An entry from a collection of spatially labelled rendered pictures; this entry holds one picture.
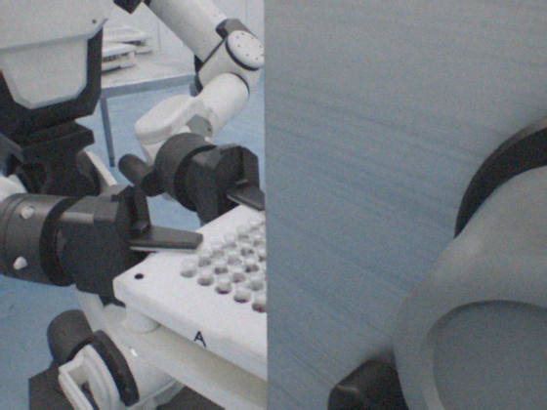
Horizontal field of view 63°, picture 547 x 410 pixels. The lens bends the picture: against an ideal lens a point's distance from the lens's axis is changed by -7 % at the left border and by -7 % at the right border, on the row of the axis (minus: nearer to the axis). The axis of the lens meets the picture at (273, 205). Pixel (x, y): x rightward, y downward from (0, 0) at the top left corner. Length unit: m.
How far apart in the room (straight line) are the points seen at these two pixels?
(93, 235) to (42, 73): 0.42
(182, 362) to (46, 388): 1.10
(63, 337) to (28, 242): 0.87
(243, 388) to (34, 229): 0.23
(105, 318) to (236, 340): 0.51
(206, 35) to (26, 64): 0.31
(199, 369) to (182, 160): 0.28
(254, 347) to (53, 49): 0.60
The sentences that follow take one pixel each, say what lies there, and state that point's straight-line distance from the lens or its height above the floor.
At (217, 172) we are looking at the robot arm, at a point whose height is 0.99.
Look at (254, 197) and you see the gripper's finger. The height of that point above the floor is 0.97.
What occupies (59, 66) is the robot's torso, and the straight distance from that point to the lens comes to 0.80.
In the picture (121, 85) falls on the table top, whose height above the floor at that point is 0.85.
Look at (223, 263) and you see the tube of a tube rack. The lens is 0.39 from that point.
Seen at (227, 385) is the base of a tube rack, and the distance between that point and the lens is 0.35.
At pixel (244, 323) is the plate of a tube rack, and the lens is 0.33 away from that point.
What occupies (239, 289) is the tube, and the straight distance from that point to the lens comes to 0.36.
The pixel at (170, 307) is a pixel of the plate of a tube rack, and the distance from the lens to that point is 0.35.
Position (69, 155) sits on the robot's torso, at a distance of 0.86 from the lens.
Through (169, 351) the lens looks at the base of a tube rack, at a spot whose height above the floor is 0.92.
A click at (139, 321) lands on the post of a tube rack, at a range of 0.39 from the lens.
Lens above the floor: 1.19
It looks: 28 degrees down
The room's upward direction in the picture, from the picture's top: straight up
